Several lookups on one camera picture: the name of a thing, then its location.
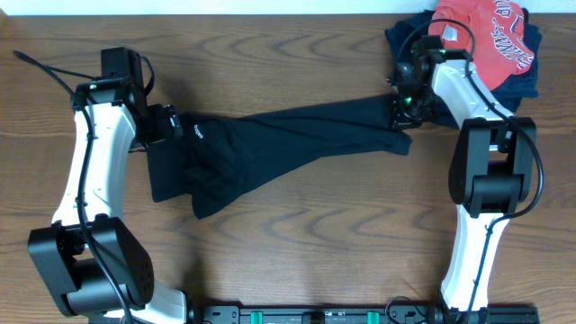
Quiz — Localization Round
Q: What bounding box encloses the black polo shirt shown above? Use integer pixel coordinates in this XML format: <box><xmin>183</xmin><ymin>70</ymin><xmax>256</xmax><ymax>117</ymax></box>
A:
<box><xmin>147</xmin><ymin>94</ymin><xmax>411</xmax><ymax>219</ymax></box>

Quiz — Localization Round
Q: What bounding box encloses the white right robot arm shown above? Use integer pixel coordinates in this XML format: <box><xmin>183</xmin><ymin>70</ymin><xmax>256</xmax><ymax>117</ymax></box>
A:
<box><xmin>386</xmin><ymin>45</ymin><xmax>544</xmax><ymax>323</ymax></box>

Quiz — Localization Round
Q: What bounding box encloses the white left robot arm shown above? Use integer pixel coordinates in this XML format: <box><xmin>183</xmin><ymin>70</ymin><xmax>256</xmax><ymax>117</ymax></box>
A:
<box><xmin>28</xmin><ymin>77</ymin><xmax>187</xmax><ymax>323</ymax></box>

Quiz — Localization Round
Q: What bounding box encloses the navy blue folded garment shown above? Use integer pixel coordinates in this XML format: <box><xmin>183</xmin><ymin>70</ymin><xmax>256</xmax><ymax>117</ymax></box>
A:
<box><xmin>384</xmin><ymin>11</ymin><xmax>542</xmax><ymax>128</ymax></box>

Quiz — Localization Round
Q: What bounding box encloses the orange printed t-shirt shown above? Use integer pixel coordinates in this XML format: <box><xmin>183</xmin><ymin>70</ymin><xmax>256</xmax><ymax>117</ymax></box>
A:
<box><xmin>428</xmin><ymin>0</ymin><xmax>535</xmax><ymax>90</ymax></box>

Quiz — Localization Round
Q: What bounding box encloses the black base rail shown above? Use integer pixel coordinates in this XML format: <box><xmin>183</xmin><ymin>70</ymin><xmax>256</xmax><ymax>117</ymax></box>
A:
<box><xmin>188</xmin><ymin>301</ymin><xmax>540</xmax><ymax>324</ymax></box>

